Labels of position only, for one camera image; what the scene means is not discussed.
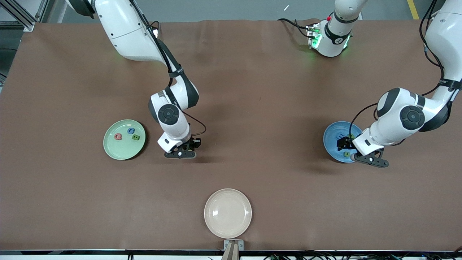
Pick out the blue plate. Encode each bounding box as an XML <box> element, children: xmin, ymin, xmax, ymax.
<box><xmin>323</xmin><ymin>121</ymin><xmax>365</xmax><ymax>164</ymax></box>

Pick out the green plate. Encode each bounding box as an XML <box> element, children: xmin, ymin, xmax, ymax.
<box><xmin>103</xmin><ymin>119</ymin><xmax>146</xmax><ymax>160</ymax></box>

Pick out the brown table cover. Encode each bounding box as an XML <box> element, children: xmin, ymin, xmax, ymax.
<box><xmin>0</xmin><ymin>19</ymin><xmax>462</xmax><ymax>251</ymax></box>

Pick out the beige plate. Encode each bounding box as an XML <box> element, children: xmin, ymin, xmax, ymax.
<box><xmin>204</xmin><ymin>188</ymin><xmax>252</xmax><ymax>239</ymax></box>

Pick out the tan wooden strip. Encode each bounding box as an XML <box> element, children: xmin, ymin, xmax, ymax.
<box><xmin>221</xmin><ymin>243</ymin><xmax>240</xmax><ymax>260</ymax></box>

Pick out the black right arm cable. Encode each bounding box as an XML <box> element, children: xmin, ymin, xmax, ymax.
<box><xmin>130</xmin><ymin>0</ymin><xmax>208</xmax><ymax>138</ymax></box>

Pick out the tangled black cable bundle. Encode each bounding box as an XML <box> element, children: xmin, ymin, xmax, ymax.
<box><xmin>263</xmin><ymin>247</ymin><xmax>462</xmax><ymax>260</ymax></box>

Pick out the black left arm base cable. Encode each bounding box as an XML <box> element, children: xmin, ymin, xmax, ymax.
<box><xmin>277</xmin><ymin>18</ymin><xmax>311</xmax><ymax>39</ymax></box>

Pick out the black table edge rail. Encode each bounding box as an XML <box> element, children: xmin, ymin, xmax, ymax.
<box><xmin>0</xmin><ymin>248</ymin><xmax>462</xmax><ymax>256</ymax></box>

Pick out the aluminium frame post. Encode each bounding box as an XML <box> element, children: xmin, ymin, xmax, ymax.
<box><xmin>35</xmin><ymin>0</ymin><xmax>49</xmax><ymax>23</ymax></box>
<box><xmin>0</xmin><ymin>0</ymin><xmax>35</xmax><ymax>32</ymax></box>

